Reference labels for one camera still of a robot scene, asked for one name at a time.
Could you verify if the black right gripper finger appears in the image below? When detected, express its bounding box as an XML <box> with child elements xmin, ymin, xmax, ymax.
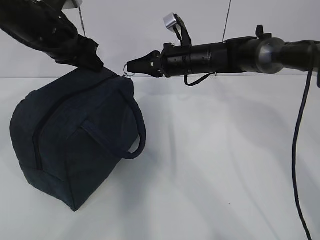
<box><xmin>127</xmin><ymin>63</ymin><xmax>163</xmax><ymax>78</ymax></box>
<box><xmin>127</xmin><ymin>50</ymin><xmax>161</xmax><ymax>66</ymax></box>

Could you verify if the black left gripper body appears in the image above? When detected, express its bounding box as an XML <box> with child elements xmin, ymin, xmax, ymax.
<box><xmin>0</xmin><ymin>0</ymin><xmax>79</xmax><ymax>62</ymax></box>

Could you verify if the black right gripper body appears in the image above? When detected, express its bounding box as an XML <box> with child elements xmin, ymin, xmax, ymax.
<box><xmin>160</xmin><ymin>42</ymin><xmax>228</xmax><ymax>78</ymax></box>

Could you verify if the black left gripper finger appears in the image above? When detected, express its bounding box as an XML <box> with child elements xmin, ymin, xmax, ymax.
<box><xmin>54</xmin><ymin>34</ymin><xmax>104</xmax><ymax>73</ymax></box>

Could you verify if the silver zipper pull ring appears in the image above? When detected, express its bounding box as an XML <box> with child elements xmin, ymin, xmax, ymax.
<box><xmin>121</xmin><ymin>63</ymin><xmax>137</xmax><ymax>79</ymax></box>

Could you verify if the dark blue lunch bag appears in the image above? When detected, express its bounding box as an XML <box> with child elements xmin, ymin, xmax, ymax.
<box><xmin>9</xmin><ymin>68</ymin><xmax>147</xmax><ymax>211</ymax></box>

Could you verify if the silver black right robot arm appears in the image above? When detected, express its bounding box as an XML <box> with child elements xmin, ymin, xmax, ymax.
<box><xmin>126</xmin><ymin>25</ymin><xmax>320</xmax><ymax>87</ymax></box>

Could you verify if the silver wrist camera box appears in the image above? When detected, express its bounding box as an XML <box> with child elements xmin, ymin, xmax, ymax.
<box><xmin>163</xmin><ymin>12</ymin><xmax>177</xmax><ymax>32</ymax></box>

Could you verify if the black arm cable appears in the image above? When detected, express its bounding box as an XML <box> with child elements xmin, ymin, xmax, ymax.
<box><xmin>292</xmin><ymin>42</ymin><xmax>317</xmax><ymax>240</ymax></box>

